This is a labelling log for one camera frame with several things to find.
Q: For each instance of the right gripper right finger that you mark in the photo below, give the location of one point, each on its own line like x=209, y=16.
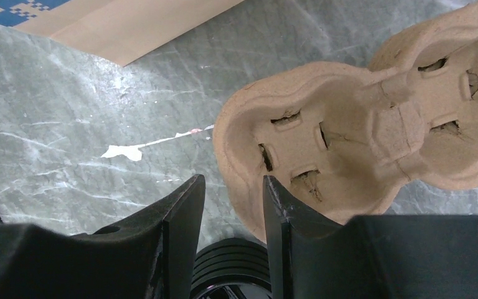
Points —
x=386, y=256

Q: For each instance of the patterned paper bag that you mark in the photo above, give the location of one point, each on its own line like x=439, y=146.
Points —
x=120, y=31

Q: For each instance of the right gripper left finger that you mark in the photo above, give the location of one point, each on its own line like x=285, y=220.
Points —
x=149, y=254

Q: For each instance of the cardboard cup carrier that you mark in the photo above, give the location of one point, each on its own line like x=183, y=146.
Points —
x=345, y=139

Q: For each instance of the stack of black lids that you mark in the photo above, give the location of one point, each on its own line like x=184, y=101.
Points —
x=231, y=268

